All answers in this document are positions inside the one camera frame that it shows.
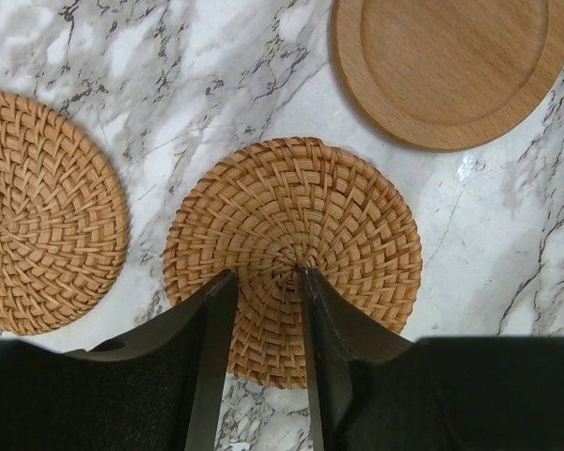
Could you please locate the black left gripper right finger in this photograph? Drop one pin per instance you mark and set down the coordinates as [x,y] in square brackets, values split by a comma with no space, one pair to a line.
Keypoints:
[371,389]

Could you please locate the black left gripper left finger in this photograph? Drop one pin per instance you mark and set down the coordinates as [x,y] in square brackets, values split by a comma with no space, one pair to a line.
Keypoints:
[156,387]

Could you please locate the orange wooden coaster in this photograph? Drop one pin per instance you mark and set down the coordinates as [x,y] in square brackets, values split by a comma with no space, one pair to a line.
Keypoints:
[447,75]

